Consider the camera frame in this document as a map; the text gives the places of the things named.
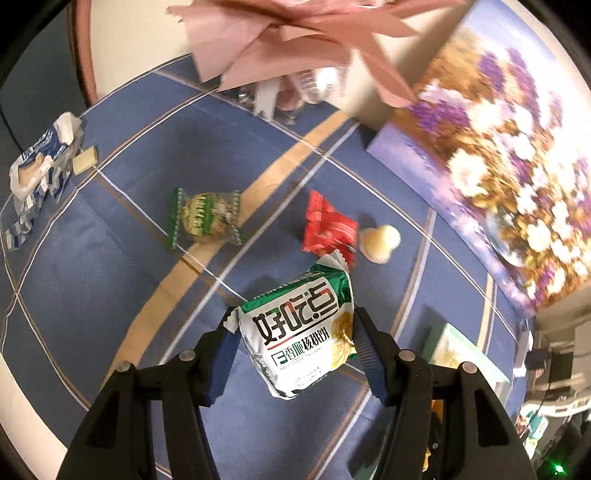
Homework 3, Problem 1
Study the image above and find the blue plaid tablecloth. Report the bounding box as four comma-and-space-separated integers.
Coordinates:
0, 53, 532, 480

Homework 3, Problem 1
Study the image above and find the dark cabinet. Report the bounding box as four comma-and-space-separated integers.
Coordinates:
0, 18, 81, 162

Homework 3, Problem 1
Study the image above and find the blue white torn wrapper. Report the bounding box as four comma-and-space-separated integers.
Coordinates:
2, 113, 84, 250

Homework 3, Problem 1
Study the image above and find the cream jelly cup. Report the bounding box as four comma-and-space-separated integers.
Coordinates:
359, 224, 402, 264

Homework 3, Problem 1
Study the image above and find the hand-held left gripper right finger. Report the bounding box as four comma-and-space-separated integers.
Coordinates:
353, 307, 539, 480

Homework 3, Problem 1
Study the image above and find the green white snack packet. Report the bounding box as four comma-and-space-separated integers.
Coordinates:
224, 251, 358, 400

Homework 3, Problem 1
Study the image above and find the white tray with green rim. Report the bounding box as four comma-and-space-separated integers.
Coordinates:
427, 323, 511, 480

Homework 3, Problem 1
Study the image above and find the clear green-edged cookie packet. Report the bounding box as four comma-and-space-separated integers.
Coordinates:
166, 187, 243, 250

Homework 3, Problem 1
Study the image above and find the pink flower bouquet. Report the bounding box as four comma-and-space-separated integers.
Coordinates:
166, 0, 462, 125

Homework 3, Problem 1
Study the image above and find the brown wooden frame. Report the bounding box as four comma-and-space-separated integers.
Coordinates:
74, 0, 99, 104

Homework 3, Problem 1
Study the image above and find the floral painting canvas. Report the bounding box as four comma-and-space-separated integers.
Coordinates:
367, 0, 591, 317

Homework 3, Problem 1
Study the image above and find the white plastic object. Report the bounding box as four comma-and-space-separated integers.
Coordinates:
515, 323, 536, 379

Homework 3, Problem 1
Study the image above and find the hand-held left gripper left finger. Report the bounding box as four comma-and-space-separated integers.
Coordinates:
55, 307, 243, 480

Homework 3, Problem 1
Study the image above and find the red snack packet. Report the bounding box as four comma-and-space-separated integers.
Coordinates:
302, 189, 360, 268

